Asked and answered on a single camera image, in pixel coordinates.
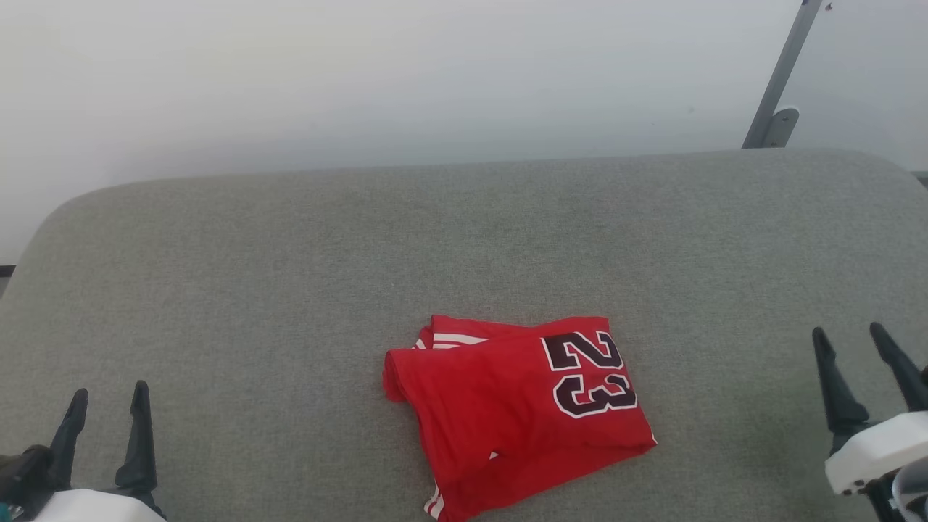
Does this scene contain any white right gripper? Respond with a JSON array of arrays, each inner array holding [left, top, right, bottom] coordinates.
[[811, 322, 928, 499]]

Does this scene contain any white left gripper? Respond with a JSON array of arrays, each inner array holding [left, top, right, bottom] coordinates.
[[28, 380, 169, 522]]

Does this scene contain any grey metal pole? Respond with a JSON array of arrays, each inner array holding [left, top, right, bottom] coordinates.
[[741, 0, 825, 150]]

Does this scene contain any red Bulls basketball jersey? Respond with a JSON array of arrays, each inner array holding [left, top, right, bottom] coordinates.
[[382, 313, 658, 522]]

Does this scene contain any grey pole bracket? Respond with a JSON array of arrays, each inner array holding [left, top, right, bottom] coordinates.
[[761, 107, 800, 150]]

